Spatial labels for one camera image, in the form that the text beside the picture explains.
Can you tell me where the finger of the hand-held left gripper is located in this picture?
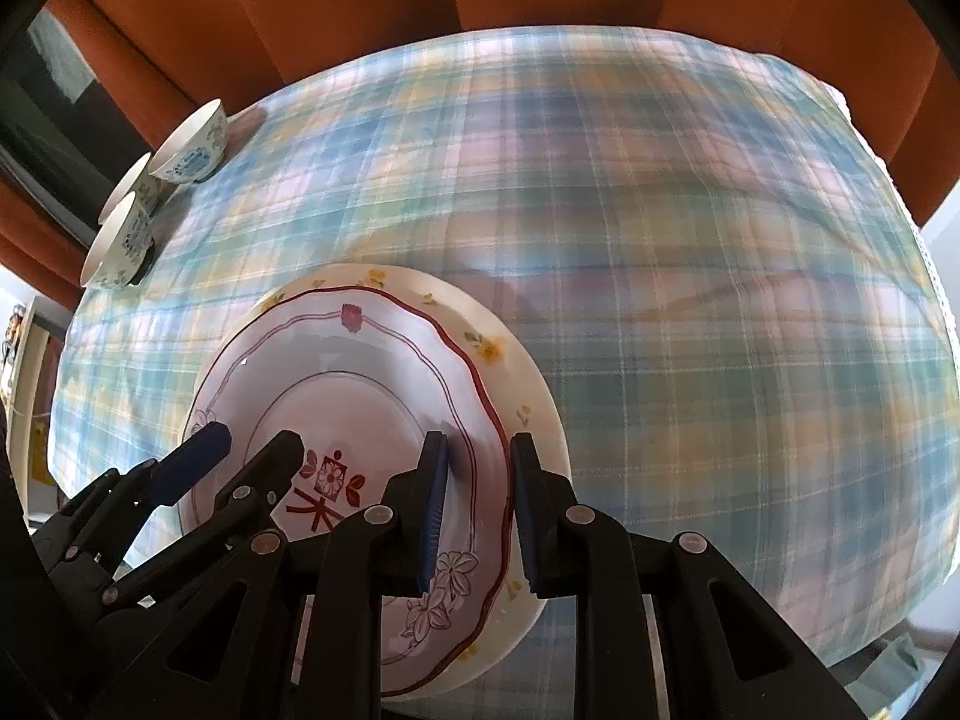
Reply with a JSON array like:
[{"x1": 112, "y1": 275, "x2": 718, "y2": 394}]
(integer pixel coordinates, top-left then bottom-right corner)
[
  {"x1": 52, "y1": 421, "x2": 233, "y2": 541},
  {"x1": 105, "y1": 429, "x2": 307, "y2": 608}
]

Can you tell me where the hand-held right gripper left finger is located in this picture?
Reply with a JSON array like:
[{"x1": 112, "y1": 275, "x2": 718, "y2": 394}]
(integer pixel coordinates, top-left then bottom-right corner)
[{"x1": 97, "y1": 431, "x2": 451, "y2": 720}]

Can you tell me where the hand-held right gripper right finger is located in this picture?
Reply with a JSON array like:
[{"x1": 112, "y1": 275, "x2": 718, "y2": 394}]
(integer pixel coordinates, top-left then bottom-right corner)
[{"x1": 510, "y1": 431, "x2": 863, "y2": 720}]

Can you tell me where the red trim white plate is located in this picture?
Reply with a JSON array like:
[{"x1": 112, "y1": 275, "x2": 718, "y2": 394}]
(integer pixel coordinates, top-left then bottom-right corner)
[{"x1": 178, "y1": 286, "x2": 518, "y2": 698}]

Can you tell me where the large yellow floral plate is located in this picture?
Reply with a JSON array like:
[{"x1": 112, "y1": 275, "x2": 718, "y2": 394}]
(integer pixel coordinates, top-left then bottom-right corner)
[{"x1": 259, "y1": 264, "x2": 569, "y2": 700}]

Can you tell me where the blue print ceramic bowl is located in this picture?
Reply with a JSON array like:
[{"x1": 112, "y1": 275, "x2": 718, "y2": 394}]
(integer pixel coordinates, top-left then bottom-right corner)
[{"x1": 148, "y1": 99, "x2": 229, "y2": 185}]

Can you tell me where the wooden shelf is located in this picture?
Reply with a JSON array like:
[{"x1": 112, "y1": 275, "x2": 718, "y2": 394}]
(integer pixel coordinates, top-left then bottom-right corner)
[{"x1": 0, "y1": 296, "x2": 68, "y2": 518}]

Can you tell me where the white ceramic bowl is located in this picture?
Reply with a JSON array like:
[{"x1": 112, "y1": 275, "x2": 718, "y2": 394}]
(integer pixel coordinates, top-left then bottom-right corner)
[
  {"x1": 80, "y1": 191, "x2": 158, "y2": 290},
  {"x1": 97, "y1": 152, "x2": 166, "y2": 224}
]

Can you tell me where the plaid tablecloth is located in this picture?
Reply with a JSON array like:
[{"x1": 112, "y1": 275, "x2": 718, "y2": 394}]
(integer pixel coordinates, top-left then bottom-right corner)
[{"x1": 46, "y1": 26, "x2": 960, "y2": 676}]

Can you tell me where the dark glass window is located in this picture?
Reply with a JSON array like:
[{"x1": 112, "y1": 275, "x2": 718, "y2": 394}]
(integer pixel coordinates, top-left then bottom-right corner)
[{"x1": 0, "y1": 0, "x2": 162, "y2": 241}]

